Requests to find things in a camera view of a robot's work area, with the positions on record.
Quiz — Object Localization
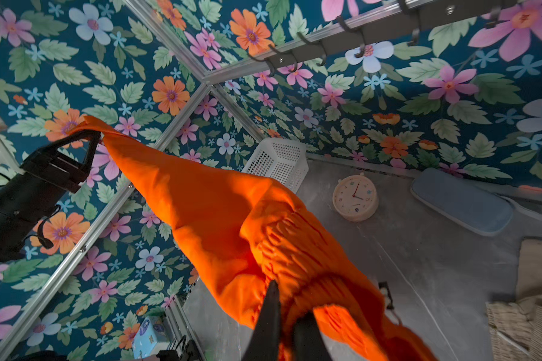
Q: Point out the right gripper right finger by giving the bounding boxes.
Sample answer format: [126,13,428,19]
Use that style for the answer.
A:
[292,311,332,361]

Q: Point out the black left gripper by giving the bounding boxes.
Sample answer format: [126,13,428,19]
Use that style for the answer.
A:
[22,129,102,193]

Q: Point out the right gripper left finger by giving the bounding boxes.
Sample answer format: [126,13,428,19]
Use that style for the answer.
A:
[242,281,282,361]

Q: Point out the orange shorts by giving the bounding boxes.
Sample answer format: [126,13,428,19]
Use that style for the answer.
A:
[80,116,434,360]

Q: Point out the beige drawstring shorts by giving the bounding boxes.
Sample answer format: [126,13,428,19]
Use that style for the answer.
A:
[485,238,542,361]

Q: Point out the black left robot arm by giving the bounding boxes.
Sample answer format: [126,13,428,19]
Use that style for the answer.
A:
[0,130,102,262]

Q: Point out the blue tissue pack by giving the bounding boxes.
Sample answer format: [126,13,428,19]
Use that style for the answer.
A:
[132,317,171,359]

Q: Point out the pink round alarm clock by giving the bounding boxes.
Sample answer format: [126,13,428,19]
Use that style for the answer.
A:
[332,173,379,223]

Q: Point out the white plastic laundry basket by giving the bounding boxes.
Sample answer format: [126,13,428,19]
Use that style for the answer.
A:
[242,138,309,193]

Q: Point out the grey-blue pencil case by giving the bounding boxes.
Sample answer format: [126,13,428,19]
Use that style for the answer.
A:
[410,168,513,237]

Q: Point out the black wall hook rail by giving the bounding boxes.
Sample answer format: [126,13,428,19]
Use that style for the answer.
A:
[242,1,518,74]

